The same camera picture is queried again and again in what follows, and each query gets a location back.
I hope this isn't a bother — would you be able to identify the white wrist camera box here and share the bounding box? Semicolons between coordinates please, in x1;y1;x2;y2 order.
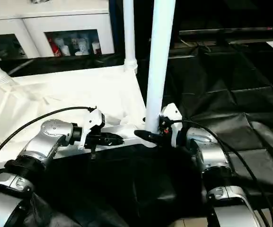
78;109;106;150
160;102;184;148

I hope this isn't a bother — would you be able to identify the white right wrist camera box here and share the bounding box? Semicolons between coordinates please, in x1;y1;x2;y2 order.
160;102;184;148

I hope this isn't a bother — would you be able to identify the red bottle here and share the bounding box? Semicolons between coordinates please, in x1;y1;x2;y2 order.
48;36;63;57

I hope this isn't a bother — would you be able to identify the white glass-door cabinet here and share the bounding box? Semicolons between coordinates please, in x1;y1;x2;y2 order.
0;0;116;59

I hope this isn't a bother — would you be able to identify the white plastic table top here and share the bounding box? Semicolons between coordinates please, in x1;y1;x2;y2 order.
0;64;158;171

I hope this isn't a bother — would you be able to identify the long dark metal bar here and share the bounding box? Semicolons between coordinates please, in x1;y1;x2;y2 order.
178;26;273;36

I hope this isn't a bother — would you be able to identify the white jar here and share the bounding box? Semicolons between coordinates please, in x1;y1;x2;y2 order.
91;41;102;55

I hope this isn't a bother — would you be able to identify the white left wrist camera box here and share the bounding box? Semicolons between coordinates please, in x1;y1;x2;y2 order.
78;109;106;150

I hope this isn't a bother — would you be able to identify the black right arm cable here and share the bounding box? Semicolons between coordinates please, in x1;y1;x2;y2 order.
168;119;273;227

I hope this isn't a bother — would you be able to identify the black shiny mat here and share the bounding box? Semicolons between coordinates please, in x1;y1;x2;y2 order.
0;41;273;227

